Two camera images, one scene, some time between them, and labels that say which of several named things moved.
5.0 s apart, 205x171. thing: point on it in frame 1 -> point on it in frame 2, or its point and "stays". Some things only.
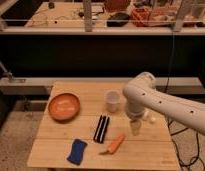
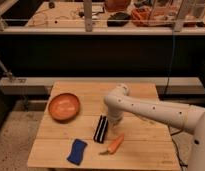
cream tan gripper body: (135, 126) -> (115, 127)
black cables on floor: (177, 150) stays
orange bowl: (64, 107) stays
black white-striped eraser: (101, 129) stays
